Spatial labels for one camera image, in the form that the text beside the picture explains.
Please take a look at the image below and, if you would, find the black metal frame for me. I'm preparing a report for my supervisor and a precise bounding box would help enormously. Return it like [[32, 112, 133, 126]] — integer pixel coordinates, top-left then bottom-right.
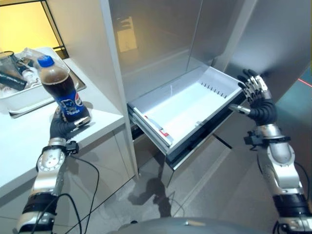
[[0, 0, 69, 59]]

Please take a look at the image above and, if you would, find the white plastic tub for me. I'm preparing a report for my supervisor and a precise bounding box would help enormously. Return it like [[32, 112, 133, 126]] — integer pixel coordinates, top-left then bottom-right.
[[0, 47, 71, 114]]

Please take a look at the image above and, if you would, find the open refrigerator drawer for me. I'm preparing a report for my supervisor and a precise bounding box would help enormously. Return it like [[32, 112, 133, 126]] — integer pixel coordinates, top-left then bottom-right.
[[126, 66, 246, 171]]

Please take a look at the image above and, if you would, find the Pepsi cola bottle blue cap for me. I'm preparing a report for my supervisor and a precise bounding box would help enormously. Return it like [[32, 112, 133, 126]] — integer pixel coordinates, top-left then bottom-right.
[[36, 55, 91, 123]]

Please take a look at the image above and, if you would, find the white kitchen counter cabinet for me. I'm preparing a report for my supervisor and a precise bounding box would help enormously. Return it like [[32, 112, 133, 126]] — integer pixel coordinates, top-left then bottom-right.
[[0, 57, 137, 234]]

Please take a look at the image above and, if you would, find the silver refrigerator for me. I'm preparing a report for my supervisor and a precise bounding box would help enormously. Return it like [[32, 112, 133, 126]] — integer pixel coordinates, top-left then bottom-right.
[[99, 0, 312, 188]]

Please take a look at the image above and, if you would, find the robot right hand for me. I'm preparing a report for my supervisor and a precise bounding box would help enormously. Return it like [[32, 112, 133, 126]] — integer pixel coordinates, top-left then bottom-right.
[[229, 69, 277, 127]]

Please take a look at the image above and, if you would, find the black cable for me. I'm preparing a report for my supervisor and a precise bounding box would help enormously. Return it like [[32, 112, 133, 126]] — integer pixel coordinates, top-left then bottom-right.
[[34, 153, 100, 234]]

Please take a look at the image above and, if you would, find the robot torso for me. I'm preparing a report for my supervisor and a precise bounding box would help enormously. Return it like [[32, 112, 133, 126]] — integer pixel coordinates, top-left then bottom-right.
[[107, 216, 276, 234]]

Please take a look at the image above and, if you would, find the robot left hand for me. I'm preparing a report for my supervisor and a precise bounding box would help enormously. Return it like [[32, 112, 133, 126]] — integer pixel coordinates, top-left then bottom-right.
[[50, 107, 91, 141]]

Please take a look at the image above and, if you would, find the dark packet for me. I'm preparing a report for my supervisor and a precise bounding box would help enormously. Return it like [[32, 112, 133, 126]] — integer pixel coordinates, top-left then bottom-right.
[[0, 72, 28, 90]]

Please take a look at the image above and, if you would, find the dark glass jar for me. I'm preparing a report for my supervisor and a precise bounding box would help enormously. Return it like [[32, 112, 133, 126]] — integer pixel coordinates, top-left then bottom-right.
[[0, 50, 19, 78]]

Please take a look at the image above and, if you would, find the grey tray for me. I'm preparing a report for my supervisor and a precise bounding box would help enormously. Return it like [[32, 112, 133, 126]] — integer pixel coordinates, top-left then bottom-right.
[[9, 73, 87, 119]]

